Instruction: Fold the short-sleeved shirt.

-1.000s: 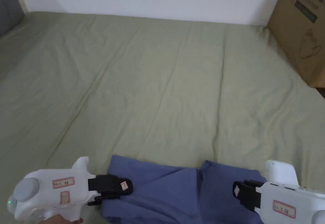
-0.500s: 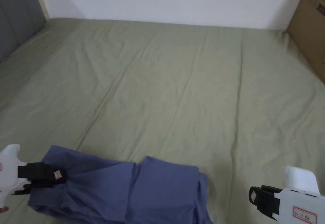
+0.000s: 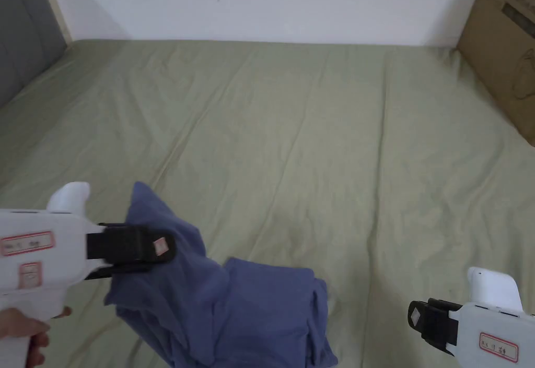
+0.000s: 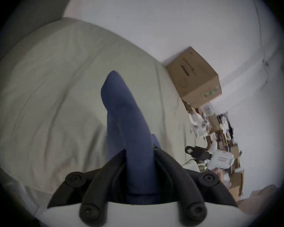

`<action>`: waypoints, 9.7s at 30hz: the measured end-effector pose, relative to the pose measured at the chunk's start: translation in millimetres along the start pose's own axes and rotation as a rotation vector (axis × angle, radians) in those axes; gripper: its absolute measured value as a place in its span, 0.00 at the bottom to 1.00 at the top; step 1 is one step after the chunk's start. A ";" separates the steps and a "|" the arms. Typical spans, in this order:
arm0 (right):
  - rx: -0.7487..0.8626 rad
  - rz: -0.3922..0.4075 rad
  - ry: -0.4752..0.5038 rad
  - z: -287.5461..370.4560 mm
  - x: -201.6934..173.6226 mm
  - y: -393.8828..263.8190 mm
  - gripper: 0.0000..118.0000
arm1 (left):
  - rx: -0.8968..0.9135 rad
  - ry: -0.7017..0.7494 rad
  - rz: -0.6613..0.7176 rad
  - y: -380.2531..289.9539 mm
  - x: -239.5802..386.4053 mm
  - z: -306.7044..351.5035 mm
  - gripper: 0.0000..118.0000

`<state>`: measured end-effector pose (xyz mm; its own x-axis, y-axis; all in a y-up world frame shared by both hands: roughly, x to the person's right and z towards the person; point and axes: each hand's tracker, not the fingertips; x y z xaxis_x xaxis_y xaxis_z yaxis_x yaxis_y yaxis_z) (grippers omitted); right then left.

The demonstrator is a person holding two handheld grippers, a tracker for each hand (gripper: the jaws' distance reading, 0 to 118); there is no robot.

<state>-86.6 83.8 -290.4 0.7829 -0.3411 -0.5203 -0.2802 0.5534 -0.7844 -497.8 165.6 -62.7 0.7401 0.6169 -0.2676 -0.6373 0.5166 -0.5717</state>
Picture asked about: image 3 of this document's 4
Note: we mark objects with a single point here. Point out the grey padded headboard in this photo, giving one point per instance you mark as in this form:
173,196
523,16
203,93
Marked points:
25,29

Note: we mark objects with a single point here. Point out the brown cardboard carton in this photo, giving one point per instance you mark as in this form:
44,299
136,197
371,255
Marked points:
505,42

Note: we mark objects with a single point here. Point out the dark blue shirt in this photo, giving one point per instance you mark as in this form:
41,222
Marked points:
234,301

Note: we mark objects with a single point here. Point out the person's left hand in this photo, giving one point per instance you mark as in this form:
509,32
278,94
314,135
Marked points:
19,326

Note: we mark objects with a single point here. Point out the bed with pale green sheet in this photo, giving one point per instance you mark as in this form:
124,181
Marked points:
292,134

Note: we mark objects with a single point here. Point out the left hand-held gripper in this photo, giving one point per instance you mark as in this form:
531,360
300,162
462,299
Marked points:
37,259

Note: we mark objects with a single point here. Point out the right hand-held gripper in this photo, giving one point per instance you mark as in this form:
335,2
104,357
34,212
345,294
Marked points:
497,330

